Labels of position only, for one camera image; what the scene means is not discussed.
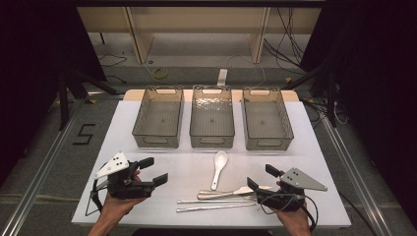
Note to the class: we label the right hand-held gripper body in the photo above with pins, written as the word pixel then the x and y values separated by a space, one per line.
pixel 300 182

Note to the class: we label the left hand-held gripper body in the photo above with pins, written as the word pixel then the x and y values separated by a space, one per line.
pixel 126 188

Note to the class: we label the white ceramic spoon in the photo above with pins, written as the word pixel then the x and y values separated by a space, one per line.
pixel 220 159

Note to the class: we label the grey plastic basket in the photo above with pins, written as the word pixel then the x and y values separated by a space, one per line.
pixel 157 121
pixel 212 121
pixel 267 123

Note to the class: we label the person's left hand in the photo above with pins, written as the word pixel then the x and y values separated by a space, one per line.
pixel 116 206

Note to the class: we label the person's right hand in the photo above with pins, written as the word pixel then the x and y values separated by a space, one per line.
pixel 296 223

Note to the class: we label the white table cover sheet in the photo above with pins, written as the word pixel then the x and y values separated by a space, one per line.
pixel 193 164

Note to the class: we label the yellow tape roll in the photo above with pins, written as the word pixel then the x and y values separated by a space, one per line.
pixel 160 77

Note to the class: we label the black metal stand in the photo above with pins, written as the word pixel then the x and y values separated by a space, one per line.
pixel 63 98
pixel 331 98

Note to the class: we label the white power strip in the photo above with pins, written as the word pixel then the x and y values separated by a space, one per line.
pixel 222 77

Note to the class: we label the black curtain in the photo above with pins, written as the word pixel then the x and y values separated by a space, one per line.
pixel 32 49
pixel 377 65

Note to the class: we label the beige wooden shelf unit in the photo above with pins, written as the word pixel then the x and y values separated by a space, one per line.
pixel 196 19

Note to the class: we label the aluminium floor rail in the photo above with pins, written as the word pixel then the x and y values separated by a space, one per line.
pixel 42 177
pixel 354 178

